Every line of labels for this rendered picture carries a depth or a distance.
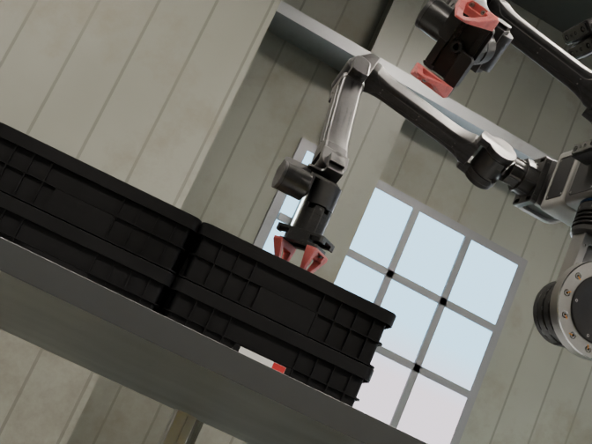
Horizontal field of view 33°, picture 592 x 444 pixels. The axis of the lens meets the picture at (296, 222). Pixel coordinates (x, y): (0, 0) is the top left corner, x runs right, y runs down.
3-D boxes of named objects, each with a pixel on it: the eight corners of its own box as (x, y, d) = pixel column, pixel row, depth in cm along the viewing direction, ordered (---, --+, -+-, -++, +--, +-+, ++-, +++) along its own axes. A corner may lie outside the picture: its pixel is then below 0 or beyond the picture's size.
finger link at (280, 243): (290, 280, 185) (310, 233, 187) (257, 269, 188) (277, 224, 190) (303, 291, 191) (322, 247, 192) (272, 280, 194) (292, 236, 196)
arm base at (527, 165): (536, 203, 234) (553, 158, 237) (507, 187, 232) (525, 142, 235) (516, 208, 242) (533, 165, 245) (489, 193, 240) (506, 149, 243)
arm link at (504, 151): (365, 37, 234) (343, 69, 240) (348, 59, 223) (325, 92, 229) (519, 151, 235) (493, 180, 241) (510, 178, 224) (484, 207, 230)
